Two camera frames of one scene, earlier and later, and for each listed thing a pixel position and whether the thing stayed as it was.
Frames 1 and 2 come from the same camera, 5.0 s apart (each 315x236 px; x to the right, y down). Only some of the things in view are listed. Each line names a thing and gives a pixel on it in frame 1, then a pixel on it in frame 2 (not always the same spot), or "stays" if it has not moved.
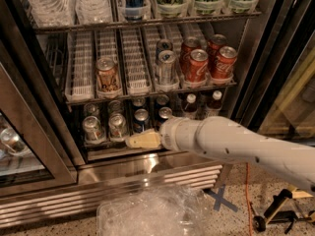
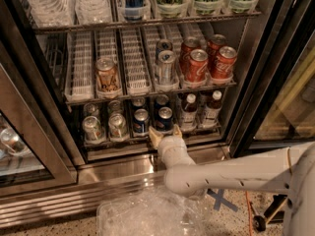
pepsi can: (164, 113) stays
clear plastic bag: (156, 210) stays
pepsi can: (141, 121) stays
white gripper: (171, 134) -> (170, 145)
